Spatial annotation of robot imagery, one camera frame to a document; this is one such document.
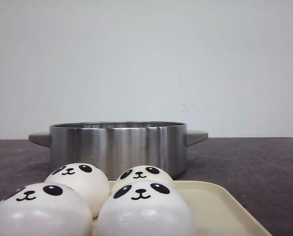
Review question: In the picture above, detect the panda bun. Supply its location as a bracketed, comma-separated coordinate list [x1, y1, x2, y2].
[111, 165, 175, 194]
[45, 163, 110, 218]
[0, 183, 93, 236]
[97, 180, 197, 236]

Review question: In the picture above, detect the stainless steel pot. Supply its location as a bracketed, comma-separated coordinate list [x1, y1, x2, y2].
[29, 121, 208, 180]

